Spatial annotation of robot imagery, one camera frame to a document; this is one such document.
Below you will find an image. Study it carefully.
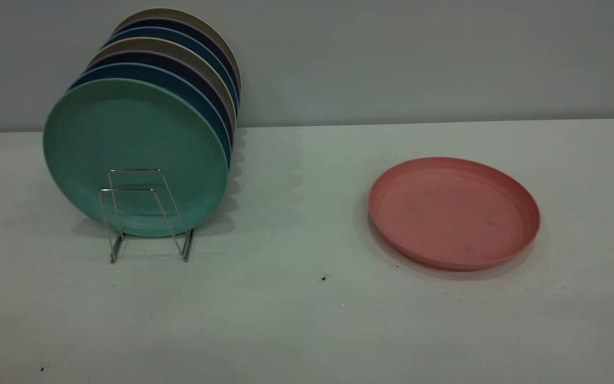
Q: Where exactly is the dark purple round plate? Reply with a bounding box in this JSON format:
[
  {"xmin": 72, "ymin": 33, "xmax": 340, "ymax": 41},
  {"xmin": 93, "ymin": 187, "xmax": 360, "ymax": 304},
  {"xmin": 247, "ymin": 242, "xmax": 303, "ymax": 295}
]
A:
[
  {"xmin": 84, "ymin": 50, "xmax": 235, "ymax": 146},
  {"xmin": 115, "ymin": 17, "xmax": 240, "ymax": 102}
]

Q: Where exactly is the metal wire plate rack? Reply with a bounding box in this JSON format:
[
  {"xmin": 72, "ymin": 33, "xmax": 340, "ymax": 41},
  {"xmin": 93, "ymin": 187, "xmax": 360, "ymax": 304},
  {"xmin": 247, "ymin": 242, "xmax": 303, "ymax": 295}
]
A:
[{"xmin": 98, "ymin": 169, "xmax": 196, "ymax": 264}]

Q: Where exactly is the blue round plate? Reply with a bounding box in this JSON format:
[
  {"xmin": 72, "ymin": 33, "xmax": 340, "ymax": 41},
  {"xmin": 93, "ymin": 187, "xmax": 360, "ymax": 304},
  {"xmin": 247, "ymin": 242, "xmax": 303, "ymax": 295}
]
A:
[
  {"xmin": 102, "ymin": 26, "xmax": 239, "ymax": 116},
  {"xmin": 68, "ymin": 62, "xmax": 232, "ymax": 169}
]

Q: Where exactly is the pink round plate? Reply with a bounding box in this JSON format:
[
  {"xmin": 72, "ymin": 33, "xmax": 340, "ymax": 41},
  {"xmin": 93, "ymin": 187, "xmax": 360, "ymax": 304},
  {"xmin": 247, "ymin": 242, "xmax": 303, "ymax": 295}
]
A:
[{"xmin": 368, "ymin": 156, "xmax": 541, "ymax": 271}]

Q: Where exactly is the beige round plate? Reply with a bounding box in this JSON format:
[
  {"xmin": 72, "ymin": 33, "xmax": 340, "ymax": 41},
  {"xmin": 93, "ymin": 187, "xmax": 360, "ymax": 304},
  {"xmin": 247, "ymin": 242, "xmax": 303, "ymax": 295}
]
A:
[
  {"xmin": 112, "ymin": 7, "xmax": 242, "ymax": 91},
  {"xmin": 87, "ymin": 36, "xmax": 237, "ymax": 130}
]

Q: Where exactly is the green round plate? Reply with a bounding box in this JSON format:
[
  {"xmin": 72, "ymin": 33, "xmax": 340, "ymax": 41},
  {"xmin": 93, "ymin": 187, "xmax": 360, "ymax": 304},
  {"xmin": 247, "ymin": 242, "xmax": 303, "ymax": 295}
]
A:
[{"xmin": 42, "ymin": 78, "xmax": 229, "ymax": 238}]

